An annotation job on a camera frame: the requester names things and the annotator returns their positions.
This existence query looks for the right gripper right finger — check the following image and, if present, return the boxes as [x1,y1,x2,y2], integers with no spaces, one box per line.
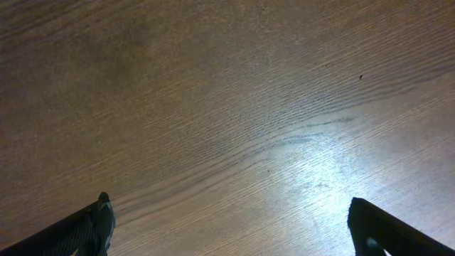
[348,197,454,256]

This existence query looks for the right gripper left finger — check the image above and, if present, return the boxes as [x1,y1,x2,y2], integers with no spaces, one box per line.
[1,192,115,256]

